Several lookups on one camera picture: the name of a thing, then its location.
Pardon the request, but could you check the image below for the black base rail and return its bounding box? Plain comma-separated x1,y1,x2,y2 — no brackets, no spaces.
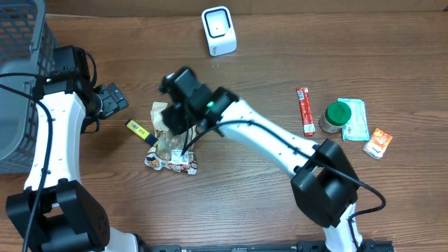
140,239,395,252

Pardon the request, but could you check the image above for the yellow highlighter marker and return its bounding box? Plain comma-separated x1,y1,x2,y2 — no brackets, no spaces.
125,120,158,146

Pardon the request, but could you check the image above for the white barcode scanner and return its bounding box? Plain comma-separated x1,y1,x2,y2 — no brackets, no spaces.
201,6,237,57

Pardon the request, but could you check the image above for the brown snack bag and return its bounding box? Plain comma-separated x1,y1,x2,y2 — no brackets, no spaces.
144,102,197,175

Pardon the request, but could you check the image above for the teal wet wipes pack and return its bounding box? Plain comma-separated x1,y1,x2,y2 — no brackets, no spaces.
338,98,370,141

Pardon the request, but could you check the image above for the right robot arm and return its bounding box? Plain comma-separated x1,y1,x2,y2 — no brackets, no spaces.
159,66,363,251

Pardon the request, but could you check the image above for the orange tissue pack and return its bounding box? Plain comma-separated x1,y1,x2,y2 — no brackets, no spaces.
363,128,393,160

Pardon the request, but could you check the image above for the grey plastic mesh basket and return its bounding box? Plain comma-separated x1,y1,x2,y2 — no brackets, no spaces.
1,0,58,174

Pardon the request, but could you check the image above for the green lid jar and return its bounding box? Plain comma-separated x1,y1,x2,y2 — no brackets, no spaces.
318,101,351,133

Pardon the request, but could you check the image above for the red chocolate bar wrapper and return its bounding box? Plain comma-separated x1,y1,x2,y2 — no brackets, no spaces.
296,87,316,137

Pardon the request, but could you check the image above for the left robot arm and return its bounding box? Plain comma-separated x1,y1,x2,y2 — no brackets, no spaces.
1,45,146,252

